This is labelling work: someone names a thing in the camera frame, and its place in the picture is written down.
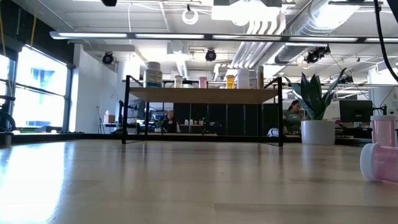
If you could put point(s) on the person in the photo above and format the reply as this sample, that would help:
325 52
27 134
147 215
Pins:
170 122
292 117

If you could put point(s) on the black computer monitor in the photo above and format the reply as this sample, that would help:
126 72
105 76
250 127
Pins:
356 110

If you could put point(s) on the black room divider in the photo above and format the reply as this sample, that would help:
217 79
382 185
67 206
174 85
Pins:
236 118

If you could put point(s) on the yellow pill bottle white cap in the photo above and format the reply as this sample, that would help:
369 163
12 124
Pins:
178 81

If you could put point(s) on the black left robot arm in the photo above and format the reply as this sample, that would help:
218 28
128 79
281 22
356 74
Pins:
6 98

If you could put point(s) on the black ceiling spotlight cluster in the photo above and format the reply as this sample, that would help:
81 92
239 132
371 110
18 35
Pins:
317 54

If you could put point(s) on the brown cardboard box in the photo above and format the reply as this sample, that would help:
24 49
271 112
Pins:
109 119

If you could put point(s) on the large white medicine bottle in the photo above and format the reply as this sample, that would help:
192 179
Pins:
244 78
153 76

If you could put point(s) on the wooden shelf black metal frame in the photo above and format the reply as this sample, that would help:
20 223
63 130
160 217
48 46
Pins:
202 96

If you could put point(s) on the silver ventilation duct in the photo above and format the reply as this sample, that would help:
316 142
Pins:
311 28

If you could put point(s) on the white round object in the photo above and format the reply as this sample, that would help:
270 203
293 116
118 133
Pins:
273 132

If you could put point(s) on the snake plant in white pot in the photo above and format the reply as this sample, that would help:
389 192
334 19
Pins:
317 132

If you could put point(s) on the long overhead light bar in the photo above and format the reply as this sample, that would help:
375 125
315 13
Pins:
93 35

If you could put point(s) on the orange pill bottle white cap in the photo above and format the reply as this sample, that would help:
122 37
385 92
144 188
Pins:
230 81

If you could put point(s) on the pink pill bottle white cap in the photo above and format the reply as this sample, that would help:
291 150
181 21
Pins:
384 163
383 132
202 82

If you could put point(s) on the large window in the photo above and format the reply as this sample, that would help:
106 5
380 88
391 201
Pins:
40 93

